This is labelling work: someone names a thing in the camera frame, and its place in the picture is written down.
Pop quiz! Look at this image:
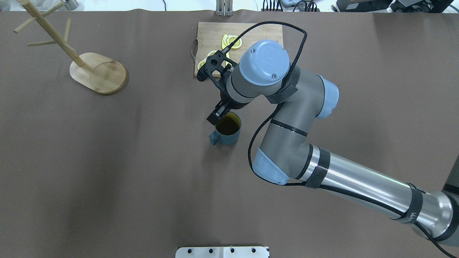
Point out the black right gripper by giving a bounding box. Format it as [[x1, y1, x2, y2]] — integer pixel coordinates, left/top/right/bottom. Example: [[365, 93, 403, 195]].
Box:
[[207, 91, 248, 125]]

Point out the blue-grey HOME mug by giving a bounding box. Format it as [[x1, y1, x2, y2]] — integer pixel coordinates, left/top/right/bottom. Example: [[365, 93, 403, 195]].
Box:
[[209, 112, 242, 145]]

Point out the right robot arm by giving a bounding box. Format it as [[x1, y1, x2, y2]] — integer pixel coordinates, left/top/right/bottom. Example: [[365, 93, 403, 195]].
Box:
[[182, 38, 458, 258]]

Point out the wooden cup storage rack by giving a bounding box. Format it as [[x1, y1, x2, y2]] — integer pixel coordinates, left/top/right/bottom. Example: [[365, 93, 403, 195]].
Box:
[[14, 0, 127, 95]]

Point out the small metal cup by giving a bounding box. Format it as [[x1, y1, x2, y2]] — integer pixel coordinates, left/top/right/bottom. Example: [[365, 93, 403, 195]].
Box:
[[61, 0, 79, 11]]

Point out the lemon slice single left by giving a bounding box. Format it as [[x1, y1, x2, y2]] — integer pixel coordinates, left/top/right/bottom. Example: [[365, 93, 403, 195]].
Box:
[[221, 34, 242, 49]]

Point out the wooden cutting board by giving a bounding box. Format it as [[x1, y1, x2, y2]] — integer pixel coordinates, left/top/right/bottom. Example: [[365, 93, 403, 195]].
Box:
[[194, 22, 284, 75]]

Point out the black power adapter box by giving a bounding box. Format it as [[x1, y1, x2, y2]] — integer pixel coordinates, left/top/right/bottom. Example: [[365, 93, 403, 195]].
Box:
[[336, 0, 393, 13]]

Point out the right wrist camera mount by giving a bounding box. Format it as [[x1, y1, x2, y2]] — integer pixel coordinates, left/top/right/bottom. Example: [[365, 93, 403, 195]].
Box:
[[197, 50, 238, 91]]

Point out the aluminium frame post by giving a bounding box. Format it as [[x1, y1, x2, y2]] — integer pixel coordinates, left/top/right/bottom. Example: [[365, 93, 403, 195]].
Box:
[[216, 0, 234, 17]]

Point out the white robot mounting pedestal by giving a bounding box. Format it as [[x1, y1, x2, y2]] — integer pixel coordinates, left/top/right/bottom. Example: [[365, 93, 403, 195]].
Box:
[[175, 246, 270, 258]]

